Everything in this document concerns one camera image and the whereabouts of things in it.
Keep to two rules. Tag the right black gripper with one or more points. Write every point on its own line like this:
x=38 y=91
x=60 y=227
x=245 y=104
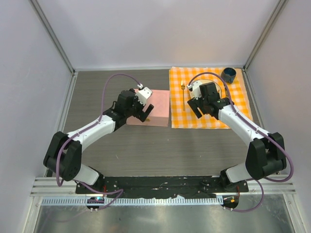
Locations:
x=194 y=105

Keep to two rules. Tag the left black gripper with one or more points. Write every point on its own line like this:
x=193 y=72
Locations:
x=142 y=115

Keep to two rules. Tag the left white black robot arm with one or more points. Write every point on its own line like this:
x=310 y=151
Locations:
x=64 y=154

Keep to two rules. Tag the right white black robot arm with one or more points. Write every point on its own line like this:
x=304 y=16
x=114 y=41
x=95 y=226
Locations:
x=265 y=150

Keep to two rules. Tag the orange checkered cloth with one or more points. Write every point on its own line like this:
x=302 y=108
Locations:
x=187 y=119

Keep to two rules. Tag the gold fork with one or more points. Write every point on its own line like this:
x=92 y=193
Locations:
x=183 y=95

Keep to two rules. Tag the bird pattern plate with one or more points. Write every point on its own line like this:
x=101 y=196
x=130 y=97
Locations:
x=205 y=81

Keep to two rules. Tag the dark blue mug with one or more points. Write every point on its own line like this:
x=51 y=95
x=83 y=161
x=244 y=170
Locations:
x=228 y=75

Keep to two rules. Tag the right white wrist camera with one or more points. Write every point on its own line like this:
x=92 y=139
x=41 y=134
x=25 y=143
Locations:
x=194 y=90

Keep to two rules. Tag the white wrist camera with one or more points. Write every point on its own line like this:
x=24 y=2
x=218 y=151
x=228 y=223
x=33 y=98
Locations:
x=143 y=94
x=194 y=90

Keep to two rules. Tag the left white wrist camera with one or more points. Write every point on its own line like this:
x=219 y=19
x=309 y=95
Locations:
x=143 y=94

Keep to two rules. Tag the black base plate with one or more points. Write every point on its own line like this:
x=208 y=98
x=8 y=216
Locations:
x=164 y=187

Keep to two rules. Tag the white slotted cable duct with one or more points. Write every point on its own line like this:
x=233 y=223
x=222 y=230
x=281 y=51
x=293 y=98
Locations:
x=92 y=201

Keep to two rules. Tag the aluminium frame rail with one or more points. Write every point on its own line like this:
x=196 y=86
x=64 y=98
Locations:
x=47 y=187

